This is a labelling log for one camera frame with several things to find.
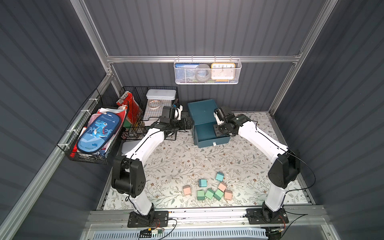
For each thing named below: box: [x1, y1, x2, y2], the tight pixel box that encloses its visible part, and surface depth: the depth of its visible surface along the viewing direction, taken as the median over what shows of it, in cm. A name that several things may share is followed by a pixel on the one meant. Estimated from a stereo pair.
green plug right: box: [213, 189, 224, 201], surface depth 80 cm
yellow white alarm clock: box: [211, 62, 236, 82], surface depth 90 cm
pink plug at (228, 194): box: [224, 189, 233, 201], surface depth 82 cm
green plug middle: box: [204, 188, 215, 200], surface depth 81 cm
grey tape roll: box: [195, 63, 211, 82], surface depth 89 cm
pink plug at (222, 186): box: [217, 181, 228, 192], surface depth 84 cm
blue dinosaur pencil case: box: [76, 111, 121, 154], surface depth 66 cm
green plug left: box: [197, 190, 205, 201], surface depth 81 cm
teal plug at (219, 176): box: [215, 171, 225, 182], surface depth 88 cm
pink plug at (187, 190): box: [183, 185, 191, 196], surface depth 83 cm
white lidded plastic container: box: [146, 89, 177, 100], surface depth 104 cm
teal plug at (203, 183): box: [198, 179, 208, 188], surface depth 85 cm
